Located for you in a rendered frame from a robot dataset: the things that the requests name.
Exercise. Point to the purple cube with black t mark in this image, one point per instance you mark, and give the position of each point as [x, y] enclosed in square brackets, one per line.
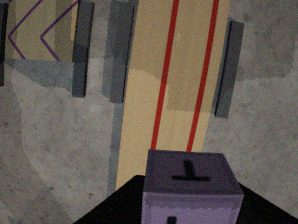
[189, 188]

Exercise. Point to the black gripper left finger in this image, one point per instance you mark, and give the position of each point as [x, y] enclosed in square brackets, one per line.
[121, 207]

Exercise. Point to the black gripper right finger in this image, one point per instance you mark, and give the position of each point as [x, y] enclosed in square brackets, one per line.
[256, 210]

